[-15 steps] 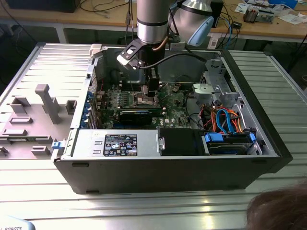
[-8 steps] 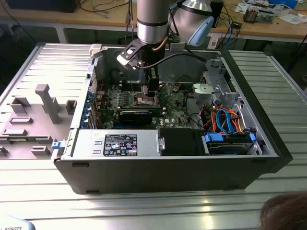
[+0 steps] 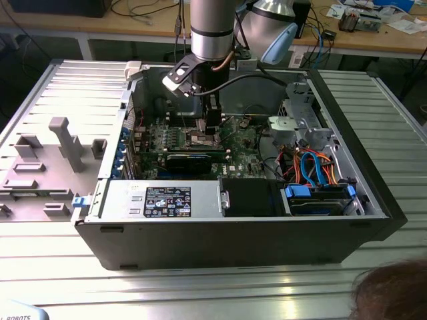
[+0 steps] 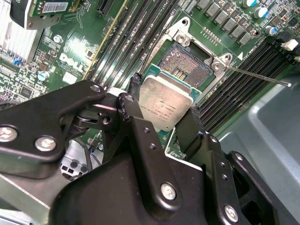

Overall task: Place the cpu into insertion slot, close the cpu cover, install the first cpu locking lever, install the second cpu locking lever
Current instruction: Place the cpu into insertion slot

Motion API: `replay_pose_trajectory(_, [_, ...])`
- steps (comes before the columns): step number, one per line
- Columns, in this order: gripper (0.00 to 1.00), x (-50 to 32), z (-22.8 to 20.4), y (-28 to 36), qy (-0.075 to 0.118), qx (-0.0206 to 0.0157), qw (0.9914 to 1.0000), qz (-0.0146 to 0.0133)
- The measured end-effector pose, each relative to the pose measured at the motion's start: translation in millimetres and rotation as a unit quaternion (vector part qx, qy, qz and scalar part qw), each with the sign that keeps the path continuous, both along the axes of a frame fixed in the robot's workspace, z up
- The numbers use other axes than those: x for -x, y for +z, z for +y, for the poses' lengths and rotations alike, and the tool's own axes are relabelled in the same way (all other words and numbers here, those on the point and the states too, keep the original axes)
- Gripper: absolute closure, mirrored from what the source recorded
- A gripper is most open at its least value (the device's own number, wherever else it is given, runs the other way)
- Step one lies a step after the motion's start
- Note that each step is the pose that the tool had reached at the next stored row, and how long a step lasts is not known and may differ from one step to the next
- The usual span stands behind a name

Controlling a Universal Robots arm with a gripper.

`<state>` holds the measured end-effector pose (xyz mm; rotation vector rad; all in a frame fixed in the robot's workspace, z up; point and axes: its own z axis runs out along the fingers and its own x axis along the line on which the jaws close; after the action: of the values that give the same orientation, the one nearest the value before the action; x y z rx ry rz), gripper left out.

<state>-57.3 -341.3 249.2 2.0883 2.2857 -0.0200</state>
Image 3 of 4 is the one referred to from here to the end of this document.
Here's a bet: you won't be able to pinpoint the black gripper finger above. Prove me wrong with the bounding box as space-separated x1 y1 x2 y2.
205 94 224 136

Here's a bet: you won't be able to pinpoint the silver green CPU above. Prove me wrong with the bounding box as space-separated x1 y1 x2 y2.
189 130 217 147

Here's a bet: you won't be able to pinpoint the CPU socket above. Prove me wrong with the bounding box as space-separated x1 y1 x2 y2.
184 126 224 149

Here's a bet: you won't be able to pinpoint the black RAM slot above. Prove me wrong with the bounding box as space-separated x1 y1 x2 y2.
167 122 235 127
167 119 235 125
167 114 235 119
167 117 235 122

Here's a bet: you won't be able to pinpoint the CPU cooler heat sink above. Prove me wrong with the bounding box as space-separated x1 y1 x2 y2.
338 8 361 33

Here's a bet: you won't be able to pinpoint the green motherboard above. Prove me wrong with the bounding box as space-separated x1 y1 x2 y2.
133 112 270 181

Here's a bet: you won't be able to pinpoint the black graphics card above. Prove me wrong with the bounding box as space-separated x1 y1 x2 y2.
137 149 230 177

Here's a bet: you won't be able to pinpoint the silver metal drive cage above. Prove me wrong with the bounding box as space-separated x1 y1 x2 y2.
268 81 338 157

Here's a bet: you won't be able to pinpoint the grey case latch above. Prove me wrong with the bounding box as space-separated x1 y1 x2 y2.
123 60 145 83

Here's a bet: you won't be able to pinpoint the hard disk in blue carrier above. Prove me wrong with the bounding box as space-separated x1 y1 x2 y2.
282 183 356 217

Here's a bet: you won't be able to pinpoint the black PC case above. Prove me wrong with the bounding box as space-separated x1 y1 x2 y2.
71 59 408 271

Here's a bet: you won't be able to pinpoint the silver power supply unit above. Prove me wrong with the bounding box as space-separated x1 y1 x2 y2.
83 179 224 223

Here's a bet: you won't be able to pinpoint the grey parts rack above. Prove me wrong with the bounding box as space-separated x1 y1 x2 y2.
0 116 108 223

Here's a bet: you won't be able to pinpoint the blue plastic latch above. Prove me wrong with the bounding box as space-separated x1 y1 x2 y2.
71 195 93 210

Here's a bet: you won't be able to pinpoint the small silver metal box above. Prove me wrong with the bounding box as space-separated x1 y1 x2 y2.
359 12 383 33

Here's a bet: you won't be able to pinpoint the large black box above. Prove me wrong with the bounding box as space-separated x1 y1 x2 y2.
6 0 111 18

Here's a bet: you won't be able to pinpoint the wooden desk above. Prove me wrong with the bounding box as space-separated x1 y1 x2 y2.
0 0 427 61

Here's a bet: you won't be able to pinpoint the blue box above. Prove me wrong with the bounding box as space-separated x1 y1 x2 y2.
372 0 415 11

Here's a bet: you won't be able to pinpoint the white papers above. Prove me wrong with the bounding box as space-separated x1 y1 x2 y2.
386 18 427 35

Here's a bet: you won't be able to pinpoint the person's brown-haired head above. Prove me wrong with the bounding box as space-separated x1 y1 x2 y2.
348 259 427 320

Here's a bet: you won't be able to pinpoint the pale blue teach pendant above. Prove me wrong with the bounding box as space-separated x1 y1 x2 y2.
0 298 51 320

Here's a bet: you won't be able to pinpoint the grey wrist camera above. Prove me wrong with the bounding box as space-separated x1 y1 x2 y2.
235 49 260 71

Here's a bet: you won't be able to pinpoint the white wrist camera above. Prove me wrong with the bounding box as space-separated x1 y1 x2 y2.
162 63 197 98

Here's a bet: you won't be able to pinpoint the black camera cable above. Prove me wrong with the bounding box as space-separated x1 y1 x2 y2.
192 73 288 97

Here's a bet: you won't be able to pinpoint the black fan cable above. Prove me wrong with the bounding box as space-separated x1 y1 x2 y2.
255 118 284 177

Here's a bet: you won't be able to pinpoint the blue flat wire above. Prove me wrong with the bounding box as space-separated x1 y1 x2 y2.
299 149 331 187

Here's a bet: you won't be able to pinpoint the orange wire bundle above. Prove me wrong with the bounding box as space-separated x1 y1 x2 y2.
313 151 340 186

